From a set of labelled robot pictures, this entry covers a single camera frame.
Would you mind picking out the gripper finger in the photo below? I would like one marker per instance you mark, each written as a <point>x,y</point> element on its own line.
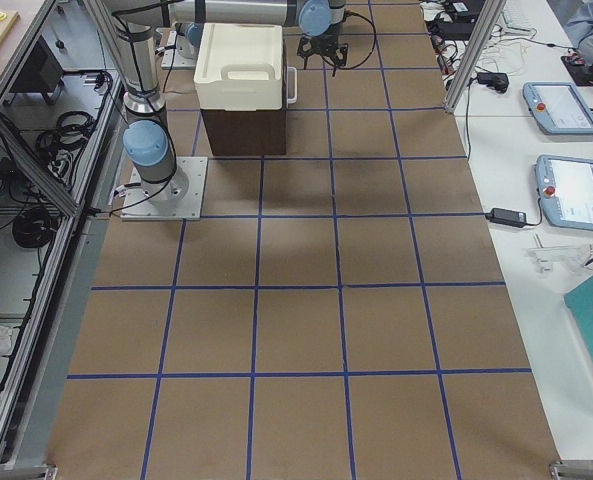
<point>338,60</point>
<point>306,56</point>

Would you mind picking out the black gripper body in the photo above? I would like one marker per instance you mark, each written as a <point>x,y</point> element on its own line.
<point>320,42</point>

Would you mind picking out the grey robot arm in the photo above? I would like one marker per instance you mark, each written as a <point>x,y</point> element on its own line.
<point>188,39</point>
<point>147,139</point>

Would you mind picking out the dark brown drawer cabinet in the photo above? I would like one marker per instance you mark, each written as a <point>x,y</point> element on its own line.
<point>247,133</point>

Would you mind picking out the cream plastic storage box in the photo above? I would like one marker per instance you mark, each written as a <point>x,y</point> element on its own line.
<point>240,67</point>

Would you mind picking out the far blue teach pendant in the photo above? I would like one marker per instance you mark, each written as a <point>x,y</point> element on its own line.
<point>558,108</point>

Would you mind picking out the blue teach pendant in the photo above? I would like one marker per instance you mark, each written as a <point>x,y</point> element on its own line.
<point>565,188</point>
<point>558,108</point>

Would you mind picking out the black power adapter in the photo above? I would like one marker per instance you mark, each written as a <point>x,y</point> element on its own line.
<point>512,218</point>

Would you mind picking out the near blue teach pendant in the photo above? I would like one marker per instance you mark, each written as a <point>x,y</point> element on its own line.
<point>565,188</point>

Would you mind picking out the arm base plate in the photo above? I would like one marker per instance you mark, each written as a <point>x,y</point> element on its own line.
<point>182,198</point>
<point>172,60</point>

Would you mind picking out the aluminium frame post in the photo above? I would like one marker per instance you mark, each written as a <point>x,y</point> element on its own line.
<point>477,41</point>

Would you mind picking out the clear acrylic bracket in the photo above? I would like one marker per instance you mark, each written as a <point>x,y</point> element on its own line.
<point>575,257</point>

